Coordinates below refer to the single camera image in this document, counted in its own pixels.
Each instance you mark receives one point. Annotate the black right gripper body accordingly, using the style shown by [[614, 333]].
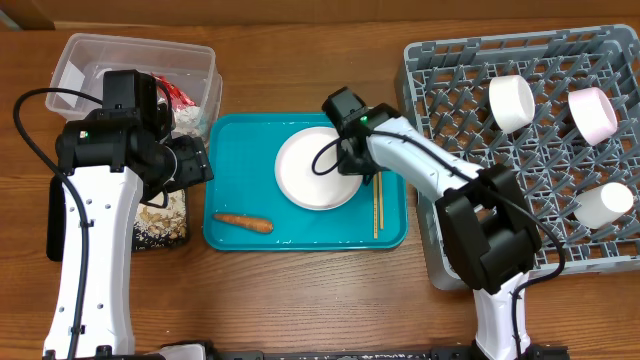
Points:
[[356, 164]]

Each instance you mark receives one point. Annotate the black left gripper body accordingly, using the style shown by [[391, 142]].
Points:
[[192, 165]]

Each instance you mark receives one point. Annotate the pink plate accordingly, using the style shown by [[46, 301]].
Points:
[[297, 181]]

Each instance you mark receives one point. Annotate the white tissue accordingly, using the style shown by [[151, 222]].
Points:
[[187, 121]]

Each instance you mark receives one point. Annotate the rice and peanuts food waste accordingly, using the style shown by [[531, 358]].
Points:
[[162, 227]]

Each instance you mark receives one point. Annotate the red snack wrapper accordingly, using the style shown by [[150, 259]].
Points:
[[180, 100]]

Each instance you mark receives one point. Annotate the white bowl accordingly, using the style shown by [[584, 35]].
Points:
[[512, 102]]

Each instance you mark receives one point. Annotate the pink bowl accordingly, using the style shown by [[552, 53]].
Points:
[[593, 114]]

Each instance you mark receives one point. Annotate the white cup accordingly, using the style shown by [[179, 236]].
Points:
[[603, 205]]

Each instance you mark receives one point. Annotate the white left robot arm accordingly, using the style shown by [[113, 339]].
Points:
[[120, 155]]

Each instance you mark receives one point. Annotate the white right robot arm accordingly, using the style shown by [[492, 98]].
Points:
[[489, 236]]

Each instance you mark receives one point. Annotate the clear plastic waste bin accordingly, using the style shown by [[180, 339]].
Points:
[[87, 57]]

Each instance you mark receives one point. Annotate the grey dishwasher rack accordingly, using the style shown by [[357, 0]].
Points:
[[442, 88]]

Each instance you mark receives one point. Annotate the right wooden chopstick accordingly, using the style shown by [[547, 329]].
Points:
[[380, 200]]

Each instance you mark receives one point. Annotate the wooden chopstick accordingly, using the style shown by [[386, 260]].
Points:
[[375, 206], [380, 200]]

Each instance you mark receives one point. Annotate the left wooden chopstick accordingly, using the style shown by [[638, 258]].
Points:
[[375, 206]]

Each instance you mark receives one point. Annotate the teal serving tray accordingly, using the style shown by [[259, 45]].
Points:
[[243, 150]]

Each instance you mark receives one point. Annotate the black tray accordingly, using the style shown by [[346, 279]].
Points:
[[56, 223]]

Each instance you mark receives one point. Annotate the carrot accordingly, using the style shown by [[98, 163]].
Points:
[[255, 224]]

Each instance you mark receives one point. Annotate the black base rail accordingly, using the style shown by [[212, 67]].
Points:
[[206, 350]]

